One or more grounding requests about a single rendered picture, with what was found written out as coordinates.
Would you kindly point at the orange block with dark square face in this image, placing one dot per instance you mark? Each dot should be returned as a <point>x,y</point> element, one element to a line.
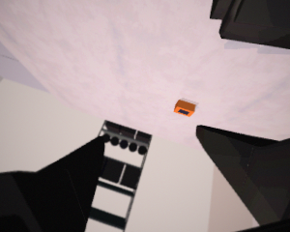
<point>184,107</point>

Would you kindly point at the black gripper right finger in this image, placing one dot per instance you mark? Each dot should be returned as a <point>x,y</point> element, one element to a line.
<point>257,168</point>

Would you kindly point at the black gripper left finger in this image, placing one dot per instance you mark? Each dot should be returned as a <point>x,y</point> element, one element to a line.
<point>56,198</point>

